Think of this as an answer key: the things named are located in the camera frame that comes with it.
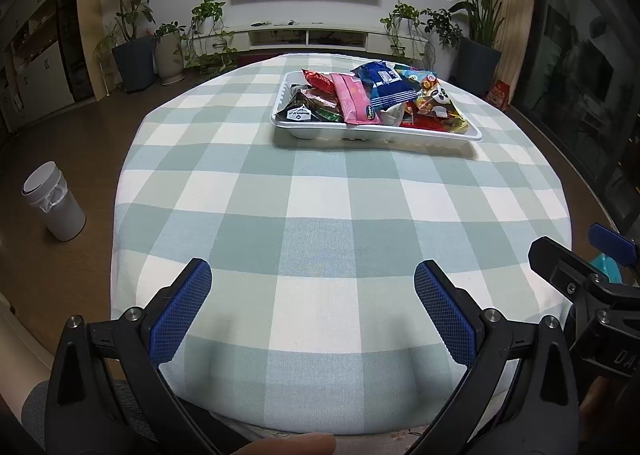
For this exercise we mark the green nut snack packet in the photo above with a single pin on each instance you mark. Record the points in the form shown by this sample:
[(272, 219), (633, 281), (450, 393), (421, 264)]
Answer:
[(325, 113)]

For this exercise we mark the trailing vine plant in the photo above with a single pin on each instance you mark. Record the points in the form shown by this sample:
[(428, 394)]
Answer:
[(207, 10), (400, 12)]

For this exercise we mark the white television cabinet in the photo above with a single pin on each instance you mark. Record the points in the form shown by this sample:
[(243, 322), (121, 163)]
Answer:
[(230, 40)]

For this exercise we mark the bushy plant white pot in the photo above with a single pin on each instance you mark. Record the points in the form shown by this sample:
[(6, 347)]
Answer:
[(445, 27)]

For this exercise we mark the blue snack packet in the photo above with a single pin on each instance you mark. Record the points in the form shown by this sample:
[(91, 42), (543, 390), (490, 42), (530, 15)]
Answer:
[(387, 85)]

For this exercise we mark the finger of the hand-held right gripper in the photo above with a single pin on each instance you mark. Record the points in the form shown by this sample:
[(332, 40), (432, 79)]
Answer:
[(615, 242), (565, 265)]

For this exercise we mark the red paper bag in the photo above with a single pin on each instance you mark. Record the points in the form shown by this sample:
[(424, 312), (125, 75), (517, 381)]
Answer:
[(499, 95)]

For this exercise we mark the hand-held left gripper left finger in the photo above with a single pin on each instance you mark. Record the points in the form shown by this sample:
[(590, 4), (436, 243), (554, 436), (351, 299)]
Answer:
[(180, 315)]

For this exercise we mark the white snack packet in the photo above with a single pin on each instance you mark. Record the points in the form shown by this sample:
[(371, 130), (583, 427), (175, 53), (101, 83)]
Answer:
[(392, 116)]

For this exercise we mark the beige curtain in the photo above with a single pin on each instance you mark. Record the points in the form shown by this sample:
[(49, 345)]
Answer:
[(515, 35)]

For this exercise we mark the small plant beige ribbed pot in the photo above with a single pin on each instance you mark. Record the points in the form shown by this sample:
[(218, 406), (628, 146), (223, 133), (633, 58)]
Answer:
[(167, 57)]

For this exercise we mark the broad leaf plant dark pot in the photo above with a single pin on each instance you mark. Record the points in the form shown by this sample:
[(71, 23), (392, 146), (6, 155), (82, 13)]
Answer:
[(477, 67)]

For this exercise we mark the white plastic tray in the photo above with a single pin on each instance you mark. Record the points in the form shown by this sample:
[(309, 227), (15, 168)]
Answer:
[(375, 135)]

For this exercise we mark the red snack packet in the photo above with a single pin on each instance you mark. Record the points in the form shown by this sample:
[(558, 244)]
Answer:
[(320, 80)]

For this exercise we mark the tall leafy plant blue pot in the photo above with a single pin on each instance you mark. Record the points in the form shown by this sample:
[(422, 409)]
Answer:
[(132, 65)]

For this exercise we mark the colourful candy bag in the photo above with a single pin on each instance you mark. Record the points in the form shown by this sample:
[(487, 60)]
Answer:
[(440, 105)]

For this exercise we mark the green checked tablecloth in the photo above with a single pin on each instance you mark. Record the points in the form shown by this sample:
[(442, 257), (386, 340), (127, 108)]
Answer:
[(325, 215)]

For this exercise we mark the pink cartoon snack packet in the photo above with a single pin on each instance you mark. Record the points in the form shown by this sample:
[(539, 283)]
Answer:
[(352, 102)]

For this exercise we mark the white trash bin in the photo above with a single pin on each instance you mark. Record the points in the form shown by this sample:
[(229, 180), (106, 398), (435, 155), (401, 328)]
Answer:
[(60, 215)]

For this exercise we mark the person's left hand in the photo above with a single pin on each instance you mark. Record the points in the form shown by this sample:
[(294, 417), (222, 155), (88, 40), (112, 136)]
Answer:
[(290, 445)]

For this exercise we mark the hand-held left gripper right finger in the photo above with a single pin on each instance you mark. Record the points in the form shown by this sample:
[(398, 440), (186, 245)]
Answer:
[(445, 315)]

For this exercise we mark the dark glass door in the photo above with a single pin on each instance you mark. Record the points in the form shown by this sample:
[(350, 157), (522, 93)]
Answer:
[(575, 60)]

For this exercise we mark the teal plastic object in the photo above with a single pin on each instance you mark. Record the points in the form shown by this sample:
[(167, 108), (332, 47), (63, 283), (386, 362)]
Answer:
[(607, 266)]

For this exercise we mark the black diamond logo snack packet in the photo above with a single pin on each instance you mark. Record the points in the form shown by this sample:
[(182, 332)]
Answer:
[(299, 113)]

